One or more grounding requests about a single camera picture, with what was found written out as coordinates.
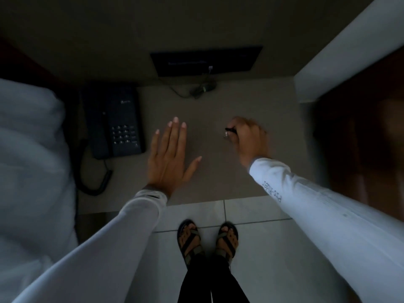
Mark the person's right hand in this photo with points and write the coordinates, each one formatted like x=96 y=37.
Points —
x=252 y=145

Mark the person's left hand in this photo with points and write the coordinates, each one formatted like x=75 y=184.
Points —
x=165 y=167

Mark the person's right fingers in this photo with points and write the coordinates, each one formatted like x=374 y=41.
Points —
x=240 y=126

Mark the person's left thumb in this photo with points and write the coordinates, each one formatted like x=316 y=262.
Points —
x=192 y=168

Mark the person's left middle finger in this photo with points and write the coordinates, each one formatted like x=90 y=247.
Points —
x=174 y=137

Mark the person's left little finger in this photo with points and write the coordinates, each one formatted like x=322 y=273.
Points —
x=156 y=145

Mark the black pen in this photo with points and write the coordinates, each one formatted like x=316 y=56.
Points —
x=231 y=130

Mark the person's left forearm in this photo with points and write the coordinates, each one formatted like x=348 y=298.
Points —
x=104 y=249

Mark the person's right forearm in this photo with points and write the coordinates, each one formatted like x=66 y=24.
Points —
x=328 y=217

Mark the black desk telephone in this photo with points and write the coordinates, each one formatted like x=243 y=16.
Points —
x=115 y=123

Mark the person's left sandal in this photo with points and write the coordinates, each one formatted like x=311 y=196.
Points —
x=188 y=241

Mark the person's sandal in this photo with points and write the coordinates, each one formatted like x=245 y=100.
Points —
x=228 y=239
x=188 y=241

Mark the person's right sandal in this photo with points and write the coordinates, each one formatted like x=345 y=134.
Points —
x=228 y=239

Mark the black trousers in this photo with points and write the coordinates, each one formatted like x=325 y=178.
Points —
x=214 y=283

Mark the brown wooden furniture panel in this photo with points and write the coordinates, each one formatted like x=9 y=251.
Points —
x=363 y=132

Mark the white bed duvet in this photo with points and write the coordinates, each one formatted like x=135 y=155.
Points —
x=30 y=186

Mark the dark wooden headboard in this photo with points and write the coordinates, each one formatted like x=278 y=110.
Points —
x=28 y=67

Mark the black wall socket panel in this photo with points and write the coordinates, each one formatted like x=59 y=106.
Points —
x=205 y=61

